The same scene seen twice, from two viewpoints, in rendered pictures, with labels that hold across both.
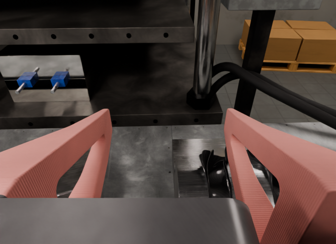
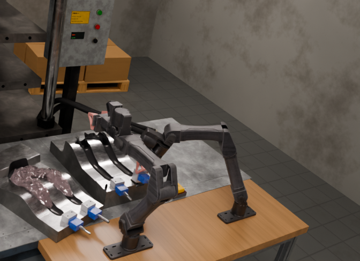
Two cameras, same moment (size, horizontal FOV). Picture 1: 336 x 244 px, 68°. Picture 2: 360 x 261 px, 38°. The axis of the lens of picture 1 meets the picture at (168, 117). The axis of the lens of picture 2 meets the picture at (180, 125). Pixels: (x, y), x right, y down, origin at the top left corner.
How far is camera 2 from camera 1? 2.04 m
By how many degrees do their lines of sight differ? 38
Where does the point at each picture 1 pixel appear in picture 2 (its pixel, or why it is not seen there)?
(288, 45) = not seen: hidden behind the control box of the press
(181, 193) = (74, 150)
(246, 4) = (66, 64)
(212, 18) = (55, 76)
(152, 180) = (47, 161)
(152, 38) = (16, 87)
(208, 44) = (53, 89)
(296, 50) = (83, 70)
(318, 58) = (105, 76)
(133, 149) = not seen: hidden behind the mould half
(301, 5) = (94, 62)
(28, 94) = not seen: outside the picture
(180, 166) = (69, 142)
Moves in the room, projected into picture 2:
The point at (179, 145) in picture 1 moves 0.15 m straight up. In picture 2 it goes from (55, 142) to (59, 114)
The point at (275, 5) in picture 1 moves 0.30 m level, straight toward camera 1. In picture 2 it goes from (81, 64) to (87, 86)
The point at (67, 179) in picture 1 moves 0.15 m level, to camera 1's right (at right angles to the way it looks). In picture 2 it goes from (26, 155) to (58, 150)
